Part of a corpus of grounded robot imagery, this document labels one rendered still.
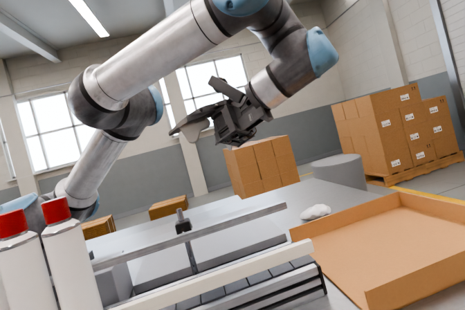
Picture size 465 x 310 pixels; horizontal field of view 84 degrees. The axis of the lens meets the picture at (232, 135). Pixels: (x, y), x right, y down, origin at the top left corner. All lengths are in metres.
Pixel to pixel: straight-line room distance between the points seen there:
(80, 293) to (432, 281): 0.50
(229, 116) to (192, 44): 0.17
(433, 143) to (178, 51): 3.91
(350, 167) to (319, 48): 2.08
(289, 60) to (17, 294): 0.53
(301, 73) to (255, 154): 3.19
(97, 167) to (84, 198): 0.13
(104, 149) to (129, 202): 5.30
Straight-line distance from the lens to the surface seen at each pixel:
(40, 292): 0.52
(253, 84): 0.49
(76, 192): 0.86
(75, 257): 0.49
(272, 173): 3.71
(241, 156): 3.58
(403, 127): 3.85
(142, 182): 5.91
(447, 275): 0.51
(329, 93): 6.72
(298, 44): 0.48
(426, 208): 0.73
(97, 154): 0.76
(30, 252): 0.50
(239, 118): 0.52
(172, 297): 0.45
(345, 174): 2.49
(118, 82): 0.50
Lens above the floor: 1.11
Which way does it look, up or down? level
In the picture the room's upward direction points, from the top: 15 degrees counter-clockwise
